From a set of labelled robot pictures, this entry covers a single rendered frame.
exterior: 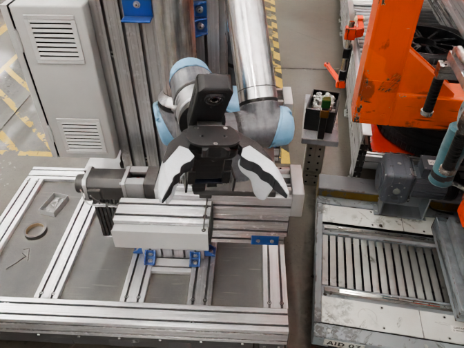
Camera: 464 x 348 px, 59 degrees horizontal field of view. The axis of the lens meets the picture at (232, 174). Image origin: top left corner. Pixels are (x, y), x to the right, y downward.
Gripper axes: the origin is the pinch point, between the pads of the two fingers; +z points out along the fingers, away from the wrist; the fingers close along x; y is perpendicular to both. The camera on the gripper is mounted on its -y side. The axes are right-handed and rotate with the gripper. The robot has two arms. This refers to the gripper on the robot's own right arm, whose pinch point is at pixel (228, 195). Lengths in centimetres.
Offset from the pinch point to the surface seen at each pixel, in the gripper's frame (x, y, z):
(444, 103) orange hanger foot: -120, 42, -99
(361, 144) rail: -103, 77, -118
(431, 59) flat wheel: -166, 52, -170
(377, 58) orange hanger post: -88, 28, -111
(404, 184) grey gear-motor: -106, 74, -84
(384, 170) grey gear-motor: -100, 73, -93
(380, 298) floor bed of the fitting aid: -87, 105, -48
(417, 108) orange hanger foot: -111, 47, -103
